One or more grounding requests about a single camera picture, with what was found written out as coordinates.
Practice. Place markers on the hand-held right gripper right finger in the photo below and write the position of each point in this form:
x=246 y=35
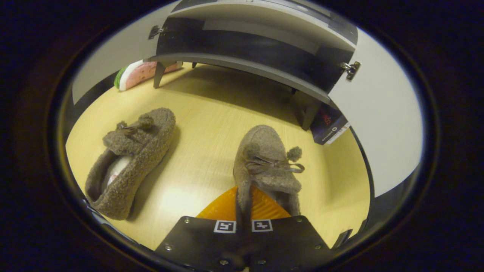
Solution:
x=287 y=241

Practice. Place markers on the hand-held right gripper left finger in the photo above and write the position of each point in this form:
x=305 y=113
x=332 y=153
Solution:
x=204 y=241

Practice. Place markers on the brown fuzzy shoe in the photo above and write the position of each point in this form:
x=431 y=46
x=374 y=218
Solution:
x=151 y=147
x=264 y=151

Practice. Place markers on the white cabinet door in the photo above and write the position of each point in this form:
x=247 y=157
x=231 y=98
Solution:
x=113 y=49
x=385 y=113

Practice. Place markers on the white shoe cabinet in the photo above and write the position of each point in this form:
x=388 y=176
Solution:
x=234 y=62

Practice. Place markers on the dark printed box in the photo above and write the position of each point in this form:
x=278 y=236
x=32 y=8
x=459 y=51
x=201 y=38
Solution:
x=327 y=126

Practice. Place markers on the watermelon slice cushion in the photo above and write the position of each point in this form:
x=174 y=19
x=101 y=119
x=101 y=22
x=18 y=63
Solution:
x=143 y=73

